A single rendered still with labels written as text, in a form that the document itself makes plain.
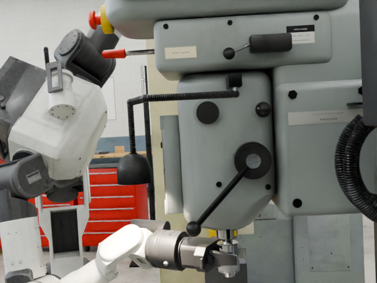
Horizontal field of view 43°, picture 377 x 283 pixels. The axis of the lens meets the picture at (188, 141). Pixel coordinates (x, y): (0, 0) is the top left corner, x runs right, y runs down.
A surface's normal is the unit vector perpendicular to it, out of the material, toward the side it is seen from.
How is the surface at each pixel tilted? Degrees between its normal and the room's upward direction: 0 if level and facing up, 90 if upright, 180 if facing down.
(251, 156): 90
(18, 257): 80
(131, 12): 117
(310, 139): 90
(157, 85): 90
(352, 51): 90
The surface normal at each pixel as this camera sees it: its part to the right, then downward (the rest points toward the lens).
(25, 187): 0.87, -0.22
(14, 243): -0.07, -0.11
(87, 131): 0.79, -0.08
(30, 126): 0.18, -0.49
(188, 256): -0.44, 0.07
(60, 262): 0.25, 0.12
